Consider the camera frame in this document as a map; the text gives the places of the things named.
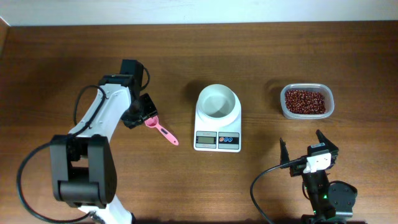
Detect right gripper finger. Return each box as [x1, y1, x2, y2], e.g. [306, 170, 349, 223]
[316, 129, 338, 151]
[279, 138, 290, 169]

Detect white digital kitchen scale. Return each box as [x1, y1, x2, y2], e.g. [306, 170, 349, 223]
[193, 94, 242, 152]

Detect red beans in container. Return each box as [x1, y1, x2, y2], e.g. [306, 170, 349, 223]
[284, 90, 326, 114]

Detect pink measuring scoop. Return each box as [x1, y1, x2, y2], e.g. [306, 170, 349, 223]
[144, 116, 179, 146]

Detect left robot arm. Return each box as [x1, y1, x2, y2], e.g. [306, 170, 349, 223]
[50, 59, 157, 223]

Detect clear plastic bean container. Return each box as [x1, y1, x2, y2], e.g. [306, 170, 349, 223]
[280, 83, 335, 119]

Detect right black cable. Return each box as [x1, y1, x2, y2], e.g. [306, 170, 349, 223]
[249, 157, 307, 224]

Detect black cable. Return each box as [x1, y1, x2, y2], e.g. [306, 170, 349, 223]
[249, 157, 307, 224]
[16, 84, 108, 224]

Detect white round bowl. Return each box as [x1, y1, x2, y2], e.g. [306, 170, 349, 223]
[197, 84, 237, 118]

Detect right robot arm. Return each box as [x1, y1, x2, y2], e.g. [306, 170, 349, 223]
[280, 129, 358, 224]

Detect left black cable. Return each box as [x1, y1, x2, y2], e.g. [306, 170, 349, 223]
[16, 84, 108, 224]

